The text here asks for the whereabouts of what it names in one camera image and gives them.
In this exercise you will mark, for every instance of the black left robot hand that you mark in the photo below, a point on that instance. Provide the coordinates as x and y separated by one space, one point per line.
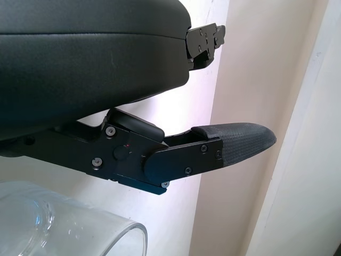
80 80

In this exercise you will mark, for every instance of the clear glass cup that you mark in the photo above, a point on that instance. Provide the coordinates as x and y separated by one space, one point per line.
80 226

